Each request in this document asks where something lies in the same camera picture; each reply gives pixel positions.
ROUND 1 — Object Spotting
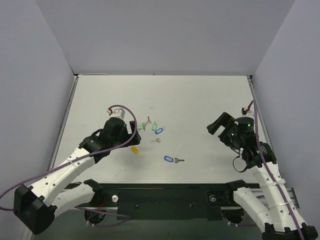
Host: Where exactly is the silver key top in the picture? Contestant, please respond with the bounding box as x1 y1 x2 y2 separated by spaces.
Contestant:
146 116 152 125

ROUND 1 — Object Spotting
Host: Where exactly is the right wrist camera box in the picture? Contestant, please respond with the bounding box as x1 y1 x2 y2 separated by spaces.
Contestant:
241 107 254 117

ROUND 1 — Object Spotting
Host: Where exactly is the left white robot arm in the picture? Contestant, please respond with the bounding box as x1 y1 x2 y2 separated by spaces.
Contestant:
13 116 141 235

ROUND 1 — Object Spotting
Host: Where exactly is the green key tag right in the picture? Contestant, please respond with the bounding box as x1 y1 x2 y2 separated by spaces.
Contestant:
151 122 158 132

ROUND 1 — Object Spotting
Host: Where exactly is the green key tag left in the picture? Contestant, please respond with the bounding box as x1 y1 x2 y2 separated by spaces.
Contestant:
137 122 147 131

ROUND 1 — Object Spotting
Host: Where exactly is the loose silver key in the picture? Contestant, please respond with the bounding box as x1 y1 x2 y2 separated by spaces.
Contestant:
150 138 161 143

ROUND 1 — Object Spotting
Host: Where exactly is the green key tag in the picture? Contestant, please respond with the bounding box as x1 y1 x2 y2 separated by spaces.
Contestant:
151 122 158 132
137 122 147 131

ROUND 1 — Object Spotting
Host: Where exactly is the blue key tag upper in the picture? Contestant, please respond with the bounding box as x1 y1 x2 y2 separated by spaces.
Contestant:
154 127 164 135

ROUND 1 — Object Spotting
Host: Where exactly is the yellow key tag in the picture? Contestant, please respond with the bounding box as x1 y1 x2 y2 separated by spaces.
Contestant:
131 146 139 155

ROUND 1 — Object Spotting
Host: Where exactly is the blue key tag with ring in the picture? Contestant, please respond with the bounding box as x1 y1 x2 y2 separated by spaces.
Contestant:
164 155 174 163

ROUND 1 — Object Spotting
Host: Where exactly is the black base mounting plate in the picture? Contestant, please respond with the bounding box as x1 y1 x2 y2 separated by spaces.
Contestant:
81 183 245 224

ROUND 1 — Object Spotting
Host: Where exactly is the silver key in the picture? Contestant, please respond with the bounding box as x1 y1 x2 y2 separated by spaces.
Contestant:
146 116 152 125
173 158 185 163
150 138 161 143

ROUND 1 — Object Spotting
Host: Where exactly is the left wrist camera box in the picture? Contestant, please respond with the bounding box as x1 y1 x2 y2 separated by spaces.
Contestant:
107 108 126 120

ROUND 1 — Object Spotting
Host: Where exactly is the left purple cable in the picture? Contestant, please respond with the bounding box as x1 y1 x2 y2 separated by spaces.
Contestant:
0 103 138 228

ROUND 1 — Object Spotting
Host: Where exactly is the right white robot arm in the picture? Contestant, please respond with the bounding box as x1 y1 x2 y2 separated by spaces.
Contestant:
206 112 319 240

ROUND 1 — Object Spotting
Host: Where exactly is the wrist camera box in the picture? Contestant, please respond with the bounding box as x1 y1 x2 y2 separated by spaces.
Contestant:
241 107 254 117
107 108 126 120

